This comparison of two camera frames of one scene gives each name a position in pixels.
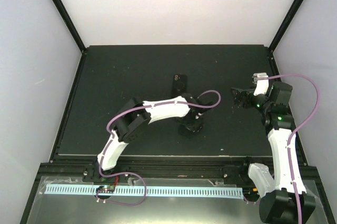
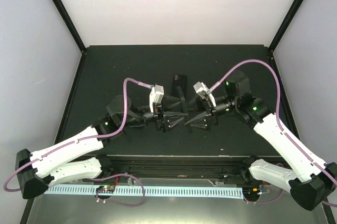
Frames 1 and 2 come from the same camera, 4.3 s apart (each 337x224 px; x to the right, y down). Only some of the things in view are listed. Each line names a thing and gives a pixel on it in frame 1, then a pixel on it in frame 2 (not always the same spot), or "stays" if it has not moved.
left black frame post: [58, 0] stays
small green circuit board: [107, 189] stays
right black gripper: [247, 103] to [212, 112]
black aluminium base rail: [166, 168] stays
